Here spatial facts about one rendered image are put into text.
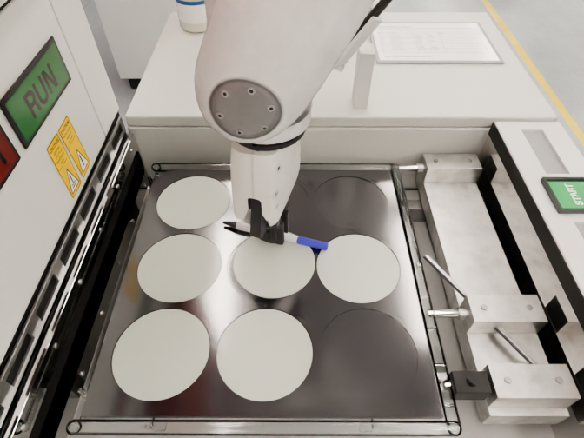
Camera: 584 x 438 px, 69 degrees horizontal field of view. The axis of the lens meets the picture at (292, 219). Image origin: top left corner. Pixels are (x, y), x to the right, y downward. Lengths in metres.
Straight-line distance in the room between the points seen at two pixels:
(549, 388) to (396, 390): 0.15
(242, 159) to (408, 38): 0.51
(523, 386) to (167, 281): 0.39
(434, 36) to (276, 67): 0.62
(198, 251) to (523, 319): 0.38
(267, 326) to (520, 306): 0.28
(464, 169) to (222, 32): 0.48
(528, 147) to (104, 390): 0.59
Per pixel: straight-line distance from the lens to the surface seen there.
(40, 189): 0.48
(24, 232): 0.46
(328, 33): 0.25
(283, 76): 0.26
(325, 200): 0.59
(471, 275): 0.58
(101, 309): 0.57
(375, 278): 0.52
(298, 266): 0.52
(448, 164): 0.67
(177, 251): 0.55
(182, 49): 0.81
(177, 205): 0.60
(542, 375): 0.51
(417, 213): 0.68
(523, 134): 0.68
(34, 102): 0.47
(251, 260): 0.52
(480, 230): 0.63
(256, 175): 0.40
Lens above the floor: 1.33
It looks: 49 degrees down
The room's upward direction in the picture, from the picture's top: straight up
